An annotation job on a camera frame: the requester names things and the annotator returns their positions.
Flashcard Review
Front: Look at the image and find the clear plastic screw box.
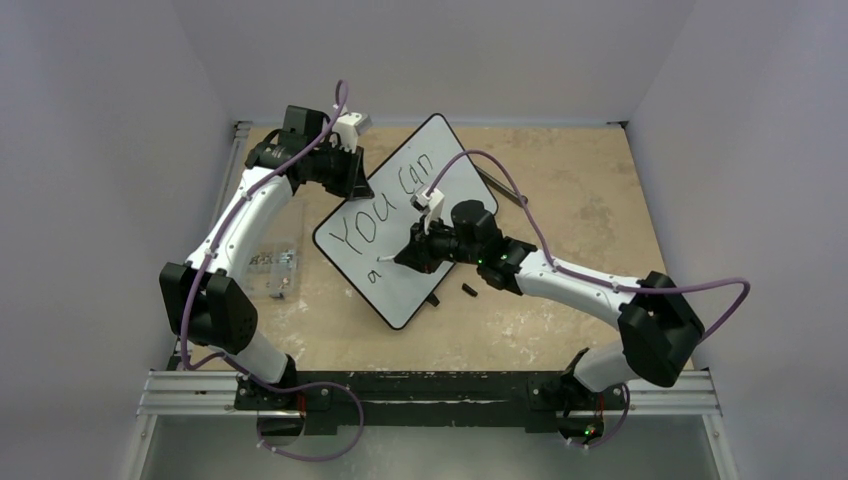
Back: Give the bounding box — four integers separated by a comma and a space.
243, 227, 303, 301

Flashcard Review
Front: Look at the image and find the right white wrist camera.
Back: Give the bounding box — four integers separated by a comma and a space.
411, 185, 445, 235

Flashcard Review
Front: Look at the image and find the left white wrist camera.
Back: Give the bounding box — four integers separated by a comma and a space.
332, 112, 373, 152

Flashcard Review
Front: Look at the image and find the purple cable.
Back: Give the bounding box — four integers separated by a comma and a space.
177, 80, 366, 464
423, 149, 753, 452

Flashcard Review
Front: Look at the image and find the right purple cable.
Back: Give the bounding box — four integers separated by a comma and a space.
423, 149, 753, 452

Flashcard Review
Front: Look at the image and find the black marker cap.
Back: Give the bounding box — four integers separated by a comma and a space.
461, 283, 478, 297

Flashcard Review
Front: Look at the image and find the whiteboard metal stand handle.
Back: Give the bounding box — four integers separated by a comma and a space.
475, 166, 527, 207

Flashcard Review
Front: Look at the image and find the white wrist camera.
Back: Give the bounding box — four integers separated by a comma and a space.
411, 185, 445, 235
332, 112, 373, 152

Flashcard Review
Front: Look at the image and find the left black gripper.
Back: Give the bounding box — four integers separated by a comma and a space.
307, 140, 369, 199

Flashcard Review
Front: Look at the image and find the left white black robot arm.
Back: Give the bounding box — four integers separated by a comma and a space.
159, 103, 374, 409

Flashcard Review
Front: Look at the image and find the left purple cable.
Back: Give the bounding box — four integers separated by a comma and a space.
177, 80, 366, 464

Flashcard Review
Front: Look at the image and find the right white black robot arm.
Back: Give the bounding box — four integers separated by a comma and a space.
392, 200, 705, 407

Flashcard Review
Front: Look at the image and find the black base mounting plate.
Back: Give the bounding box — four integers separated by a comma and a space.
235, 349, 635, 439

